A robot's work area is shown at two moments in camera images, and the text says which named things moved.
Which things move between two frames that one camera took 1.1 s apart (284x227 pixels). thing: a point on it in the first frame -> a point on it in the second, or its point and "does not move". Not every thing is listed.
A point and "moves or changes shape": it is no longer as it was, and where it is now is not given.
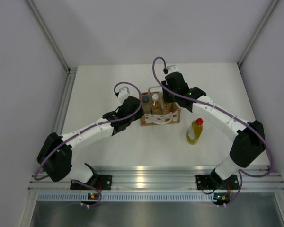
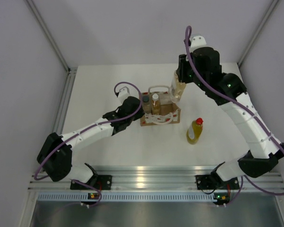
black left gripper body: x=139 y=114 does not move
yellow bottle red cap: x=197 y=126 does not move
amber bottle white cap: x=168 y=107 moves or changes shape
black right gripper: x=166 y=98 -> x=184 y=62
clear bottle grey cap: x=146 y=104 does not move
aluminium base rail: x=166 y=178 does not move
